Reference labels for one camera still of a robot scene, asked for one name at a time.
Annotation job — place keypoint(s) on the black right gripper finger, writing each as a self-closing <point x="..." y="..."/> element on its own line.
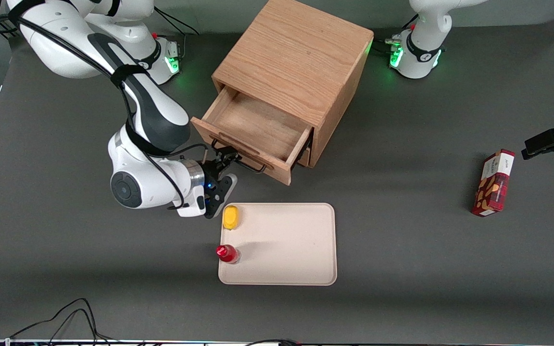
<point x="219" y="161"/>
<point x="231" y="154"/>

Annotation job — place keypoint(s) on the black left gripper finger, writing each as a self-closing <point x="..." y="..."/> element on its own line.
<point x="544" y="136"/>
<point x="541" y="150"/>

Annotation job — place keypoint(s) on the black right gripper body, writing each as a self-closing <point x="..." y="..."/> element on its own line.
<point x="210" y="171"/>

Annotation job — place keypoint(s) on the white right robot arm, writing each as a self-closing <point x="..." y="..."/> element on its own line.
<point x="147" y="115"/>

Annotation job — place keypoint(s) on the oak wooden drawer cabinet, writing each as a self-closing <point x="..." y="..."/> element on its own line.
<point x="301" y="53"/>

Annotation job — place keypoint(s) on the yellow plastic lemon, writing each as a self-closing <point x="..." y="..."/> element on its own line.
<point x="231" y="217"/>

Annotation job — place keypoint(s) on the red snack box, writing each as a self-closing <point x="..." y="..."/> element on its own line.
<point x="493" y="183"/>

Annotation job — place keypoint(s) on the red bottle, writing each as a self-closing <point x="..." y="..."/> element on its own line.
<point x="227" y="253"/>

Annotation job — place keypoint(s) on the beige rectangular tray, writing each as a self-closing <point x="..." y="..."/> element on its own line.
<point x="286" y="245"/>

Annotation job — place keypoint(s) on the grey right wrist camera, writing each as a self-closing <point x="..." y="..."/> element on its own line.
<point x="191" y="204"/>

